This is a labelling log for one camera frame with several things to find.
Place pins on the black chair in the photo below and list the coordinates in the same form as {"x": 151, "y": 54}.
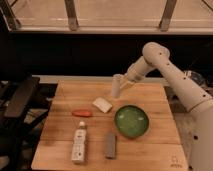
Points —
{"x": 13, "y": 129}

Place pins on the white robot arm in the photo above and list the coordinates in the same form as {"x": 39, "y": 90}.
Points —
{"x": 194, "y": 98}

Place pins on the grey rectangular block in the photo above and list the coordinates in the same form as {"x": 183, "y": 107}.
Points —
{"x": 110, "y": 151}

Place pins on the white bottle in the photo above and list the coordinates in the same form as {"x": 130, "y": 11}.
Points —
{"x": 79, "y": 144}

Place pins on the green ceramic bowl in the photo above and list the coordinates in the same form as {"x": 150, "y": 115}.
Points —
{"x": 131, "y": 121}

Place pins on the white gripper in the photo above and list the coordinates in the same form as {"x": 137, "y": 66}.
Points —
{"x": 125, "y": 83}

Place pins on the wooden cutting board table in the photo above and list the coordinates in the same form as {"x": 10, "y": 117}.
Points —
{"x": 159, "y": 149}

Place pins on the orange carrot toy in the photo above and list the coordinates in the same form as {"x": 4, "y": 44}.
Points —
{"x": 82, "y": 113}

